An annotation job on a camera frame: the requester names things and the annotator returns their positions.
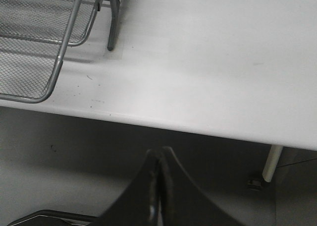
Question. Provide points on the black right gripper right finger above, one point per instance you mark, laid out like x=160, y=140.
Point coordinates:
x=182, y=201

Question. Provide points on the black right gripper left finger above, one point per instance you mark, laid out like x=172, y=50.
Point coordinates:
x=138, y=205

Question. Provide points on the silver mesh tray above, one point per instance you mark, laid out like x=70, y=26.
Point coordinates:
x=83, y=24
x=34, y=36

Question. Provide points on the white table leg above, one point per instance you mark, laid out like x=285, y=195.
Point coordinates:
x=271, y=162

